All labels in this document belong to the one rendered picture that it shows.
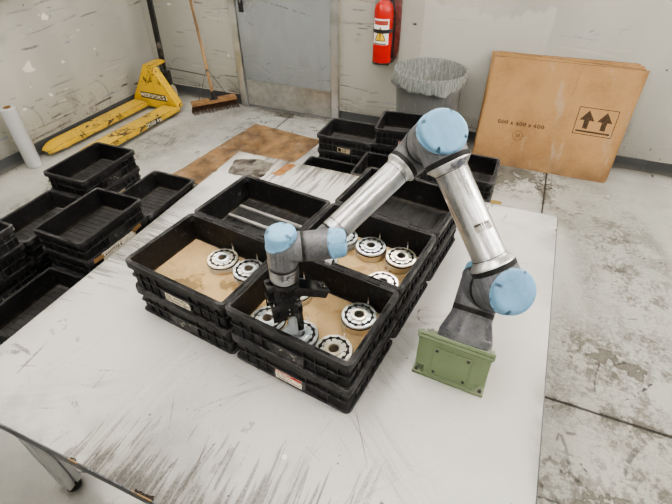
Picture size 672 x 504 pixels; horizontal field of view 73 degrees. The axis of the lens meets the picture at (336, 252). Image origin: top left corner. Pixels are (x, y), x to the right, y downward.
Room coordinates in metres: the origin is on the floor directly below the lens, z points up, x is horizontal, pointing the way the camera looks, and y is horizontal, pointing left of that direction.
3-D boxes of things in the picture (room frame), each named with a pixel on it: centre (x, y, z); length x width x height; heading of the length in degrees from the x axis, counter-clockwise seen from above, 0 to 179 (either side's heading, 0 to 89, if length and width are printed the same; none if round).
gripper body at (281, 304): (0.84, 0.14, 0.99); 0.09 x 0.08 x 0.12; 113
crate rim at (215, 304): (1.09, 0.41, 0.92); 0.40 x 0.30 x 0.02; 60
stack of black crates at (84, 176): (2.32, 1.39, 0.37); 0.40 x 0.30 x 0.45; 157
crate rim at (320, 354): (0.88, 0.06, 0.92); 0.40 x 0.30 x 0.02; 60
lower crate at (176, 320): (1.09, 0.41, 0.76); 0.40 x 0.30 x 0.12; 60
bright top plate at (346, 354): (0.77, 0.01, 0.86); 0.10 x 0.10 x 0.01
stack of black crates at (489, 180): (2.25, -0.70, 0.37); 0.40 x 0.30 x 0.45; 67
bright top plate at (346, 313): (0.89, -0.07, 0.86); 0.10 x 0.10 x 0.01
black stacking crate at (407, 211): (1.40, -0.24, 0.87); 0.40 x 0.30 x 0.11; 60
